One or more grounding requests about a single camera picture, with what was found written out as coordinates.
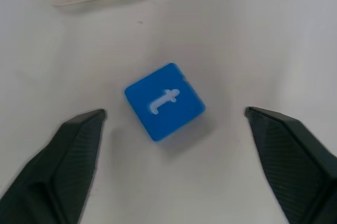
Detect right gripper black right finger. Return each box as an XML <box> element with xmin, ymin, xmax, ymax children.
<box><xmin>244</xmin><ymin>106</ymin><xmax>337</xmax><ymax>224</ymax></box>

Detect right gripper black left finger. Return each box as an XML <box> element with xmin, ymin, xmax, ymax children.
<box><xmin>0</xmin><ymin>108</ymin><xmax>107</xmax><ymax>224</ymax></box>

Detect blue tile letter t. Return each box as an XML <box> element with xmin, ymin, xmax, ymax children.
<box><xmin>124</xmin><ymin>62</ymin><xmax>207</xmax><ymax>143</ymax></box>

